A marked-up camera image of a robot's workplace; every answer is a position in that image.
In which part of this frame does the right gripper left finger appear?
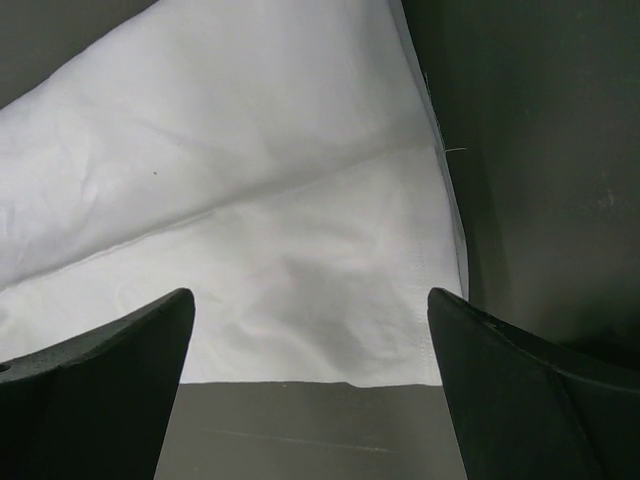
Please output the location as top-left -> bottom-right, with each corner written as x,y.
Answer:
1,288 -> 195,479

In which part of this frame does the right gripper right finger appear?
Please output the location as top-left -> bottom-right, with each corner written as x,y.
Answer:
427,288 -> 639,479

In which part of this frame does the white daisy print t-shirt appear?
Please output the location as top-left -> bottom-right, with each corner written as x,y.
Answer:
1,1 -> 467,387

